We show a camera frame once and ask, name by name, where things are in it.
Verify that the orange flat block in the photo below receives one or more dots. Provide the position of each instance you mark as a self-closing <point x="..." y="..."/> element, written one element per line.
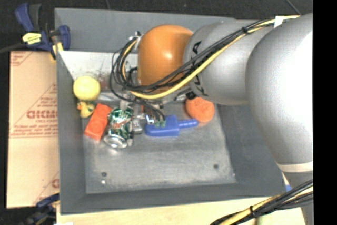
<point x="97" y="121"/>

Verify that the yellow toy duck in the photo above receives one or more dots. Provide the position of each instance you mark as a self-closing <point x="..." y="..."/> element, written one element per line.
<point x="85" y="109"/>

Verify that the brown cardboard board red print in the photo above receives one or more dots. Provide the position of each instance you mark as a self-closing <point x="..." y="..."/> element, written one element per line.
<point x="31" y="139"/>

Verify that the green and white drinks can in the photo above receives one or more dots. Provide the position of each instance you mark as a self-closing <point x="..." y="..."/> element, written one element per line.
<point x="119" y="126"/>

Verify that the black cylinder on white bracket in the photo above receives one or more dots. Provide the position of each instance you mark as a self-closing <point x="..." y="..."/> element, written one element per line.
<point x="191" y="95"/>

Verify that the grey metal bin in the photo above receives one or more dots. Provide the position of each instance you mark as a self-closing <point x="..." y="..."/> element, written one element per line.
<point x="163" y="160"/>

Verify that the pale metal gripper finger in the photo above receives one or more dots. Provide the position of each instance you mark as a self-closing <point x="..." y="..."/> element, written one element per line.
<point x="137" y="127"/>
<point x="123" y="106"/>

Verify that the orange round sponge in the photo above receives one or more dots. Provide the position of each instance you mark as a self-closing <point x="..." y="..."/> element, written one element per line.
<point x="200" y="110"/>

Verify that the blue plastic toy tool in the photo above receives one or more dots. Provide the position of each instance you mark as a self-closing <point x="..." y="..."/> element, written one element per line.
<point x="166" y="129"/>

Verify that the yellow ball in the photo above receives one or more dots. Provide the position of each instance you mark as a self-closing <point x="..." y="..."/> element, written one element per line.
<point x="86" y="88"/>

